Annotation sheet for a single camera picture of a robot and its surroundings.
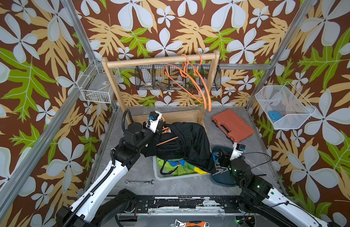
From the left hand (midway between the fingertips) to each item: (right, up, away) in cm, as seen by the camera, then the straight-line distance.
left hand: (163, 119), depth 69 cm
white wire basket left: (-43, +22, +17) cm, 52 cm away
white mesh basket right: (+71, +7, +15) cm, 73 cm away
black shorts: (+11, -11, +3) cm, 16 cm away
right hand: (+31, -17, +8) cm, 36 cm away
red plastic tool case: (+49, -4, +35) cm, 60 cm away
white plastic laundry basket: (-3, -30, +5) cm, 31 cm away
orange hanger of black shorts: (+2, -12, +8) cm, 14 cm away
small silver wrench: (-9, -37, +13) cm, 40 cm away
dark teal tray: (+35, -34, +15) cm, 51 cm away
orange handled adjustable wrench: (+8, -52, 0) cm, 52 cm away
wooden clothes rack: (+1, +3, +44) cm, 44 cm away
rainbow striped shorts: (+9, -24, +11) cm, 28 cm away
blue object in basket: (+64, +3, +11) cm, 65 cm away
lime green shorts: (+1, -27, +13) cm, 30 cm away
